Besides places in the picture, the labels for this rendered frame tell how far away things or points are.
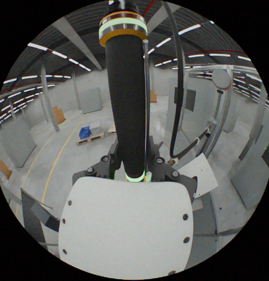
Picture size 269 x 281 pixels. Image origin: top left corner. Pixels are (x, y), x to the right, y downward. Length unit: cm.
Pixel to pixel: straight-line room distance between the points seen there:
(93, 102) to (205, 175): 750
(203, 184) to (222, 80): 68
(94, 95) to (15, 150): 683
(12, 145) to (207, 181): 655
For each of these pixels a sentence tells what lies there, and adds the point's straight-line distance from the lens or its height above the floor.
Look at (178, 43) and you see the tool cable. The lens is 16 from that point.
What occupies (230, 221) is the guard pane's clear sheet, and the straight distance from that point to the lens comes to 94.
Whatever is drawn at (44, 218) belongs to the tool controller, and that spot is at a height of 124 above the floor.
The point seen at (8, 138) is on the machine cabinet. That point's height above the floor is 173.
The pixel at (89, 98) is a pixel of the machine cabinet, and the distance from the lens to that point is 751.
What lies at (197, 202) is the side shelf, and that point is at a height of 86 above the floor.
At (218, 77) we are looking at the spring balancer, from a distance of 74.
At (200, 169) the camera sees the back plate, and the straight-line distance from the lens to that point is 62.
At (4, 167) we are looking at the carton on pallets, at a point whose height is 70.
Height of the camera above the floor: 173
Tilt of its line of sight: 36 degrees down
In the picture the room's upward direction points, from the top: 4 degrees counter-clockwise
